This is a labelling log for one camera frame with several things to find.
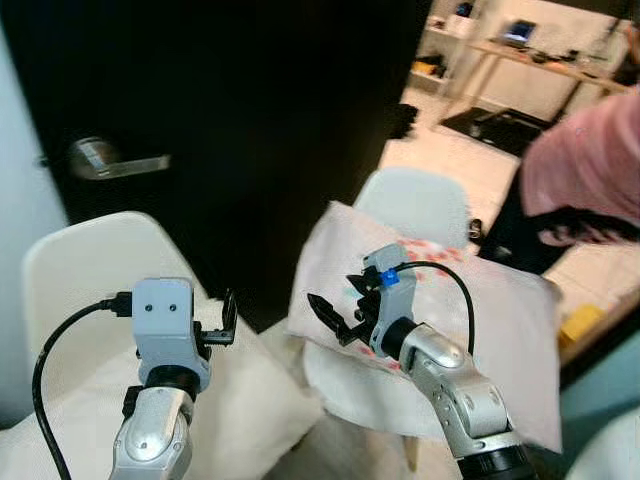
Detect cream pillow with coloured print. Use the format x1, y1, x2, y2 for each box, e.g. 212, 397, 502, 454
285, 200, 564, 453

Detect plain cream pillow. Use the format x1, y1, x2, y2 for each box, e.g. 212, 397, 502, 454
0, 298, 326, 480

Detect white plastic shell chair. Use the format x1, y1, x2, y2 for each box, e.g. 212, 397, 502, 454
21, 210, 246, 406
354, 167, 472, 251

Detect person's black-trousered legs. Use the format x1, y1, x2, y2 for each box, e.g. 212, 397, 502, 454
478, 168, 573, 277

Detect black object on floor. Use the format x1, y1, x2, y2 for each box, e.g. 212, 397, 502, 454
388, 102, 422, 142

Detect black door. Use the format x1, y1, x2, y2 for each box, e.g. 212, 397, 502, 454
0, 0, 434, 333

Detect black floor mat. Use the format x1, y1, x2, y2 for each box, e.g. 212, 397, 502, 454
439, 106, 553, 158

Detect small yellow object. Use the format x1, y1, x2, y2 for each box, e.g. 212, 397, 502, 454
559, 302, 607, 347

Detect white bedding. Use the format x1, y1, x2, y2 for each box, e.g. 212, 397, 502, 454
563, 408, 640, 480

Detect white shelf unit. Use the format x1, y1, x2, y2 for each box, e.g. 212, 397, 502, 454
408, 0, 476, 101

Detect wooden table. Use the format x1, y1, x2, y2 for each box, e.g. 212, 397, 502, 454
440, 38, 639, 126

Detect open laptop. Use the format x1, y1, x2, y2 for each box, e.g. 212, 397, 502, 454
502, 19, 538, 47

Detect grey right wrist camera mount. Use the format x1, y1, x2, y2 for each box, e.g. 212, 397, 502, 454
362, 243, 408, 357

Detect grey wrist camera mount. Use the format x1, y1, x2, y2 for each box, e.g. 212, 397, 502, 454
131, 277, 212, 393
362, 243, 408, 357

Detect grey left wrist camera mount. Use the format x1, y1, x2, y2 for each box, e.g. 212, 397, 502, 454
131, 277, 212, 393

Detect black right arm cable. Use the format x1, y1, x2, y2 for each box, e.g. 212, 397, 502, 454
395, 260, 477, 357

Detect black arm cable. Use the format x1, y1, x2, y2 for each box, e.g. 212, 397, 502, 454
31, 292, 134, 480
395, 260, 477, 357

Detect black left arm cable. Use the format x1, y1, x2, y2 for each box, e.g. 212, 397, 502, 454
31, 292, 134, 480

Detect silver lever door handle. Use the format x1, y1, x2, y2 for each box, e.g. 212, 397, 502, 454
67, 136, 172, 182

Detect teal upholstered bed frame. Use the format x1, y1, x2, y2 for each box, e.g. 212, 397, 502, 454
553, 328, 640, 453

